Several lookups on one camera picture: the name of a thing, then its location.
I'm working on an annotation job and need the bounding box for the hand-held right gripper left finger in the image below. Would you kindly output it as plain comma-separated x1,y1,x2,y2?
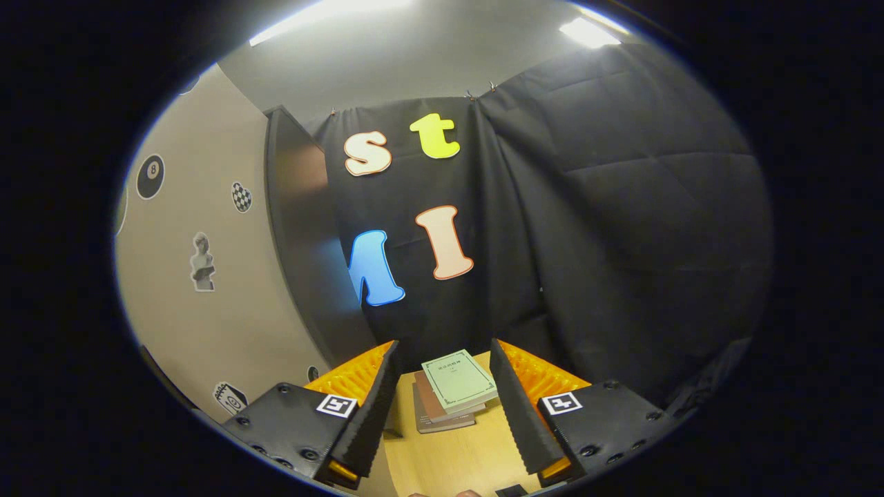
221,340,401,491

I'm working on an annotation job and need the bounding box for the grey-brown book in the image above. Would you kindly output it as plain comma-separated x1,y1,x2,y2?
412,383,477,434

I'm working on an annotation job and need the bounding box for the short ceiling light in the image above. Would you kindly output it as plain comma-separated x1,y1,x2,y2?
559,15,629,49

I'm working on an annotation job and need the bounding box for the brown book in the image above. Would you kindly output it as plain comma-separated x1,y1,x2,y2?
413,369,488,423

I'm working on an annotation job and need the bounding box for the black backdrop cloth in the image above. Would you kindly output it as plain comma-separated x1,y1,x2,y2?
304,41,771,415

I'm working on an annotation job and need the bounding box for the green book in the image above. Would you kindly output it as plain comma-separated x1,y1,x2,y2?
421,349,498,415

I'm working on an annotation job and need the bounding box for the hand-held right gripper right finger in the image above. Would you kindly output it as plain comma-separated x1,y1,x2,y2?
489,338,671,487

